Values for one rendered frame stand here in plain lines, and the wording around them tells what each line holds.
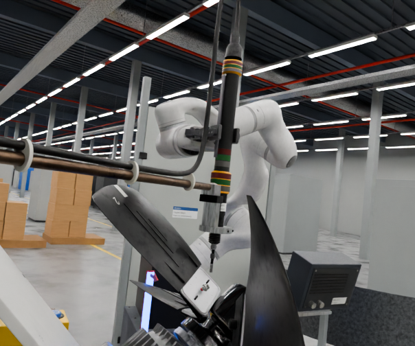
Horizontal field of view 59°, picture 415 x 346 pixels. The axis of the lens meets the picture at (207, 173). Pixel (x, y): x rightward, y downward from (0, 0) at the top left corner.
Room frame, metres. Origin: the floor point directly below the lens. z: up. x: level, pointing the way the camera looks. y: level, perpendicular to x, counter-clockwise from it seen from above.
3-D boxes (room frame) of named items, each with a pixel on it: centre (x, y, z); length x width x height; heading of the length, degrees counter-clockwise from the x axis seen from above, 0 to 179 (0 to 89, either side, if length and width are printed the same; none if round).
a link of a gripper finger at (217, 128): (0.78, 0.01, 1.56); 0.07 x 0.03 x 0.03; 28
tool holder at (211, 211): (0.78, -0.03, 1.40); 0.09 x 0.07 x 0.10; 153
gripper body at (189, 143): (0.88, 0.02, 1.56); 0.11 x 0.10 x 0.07; 28
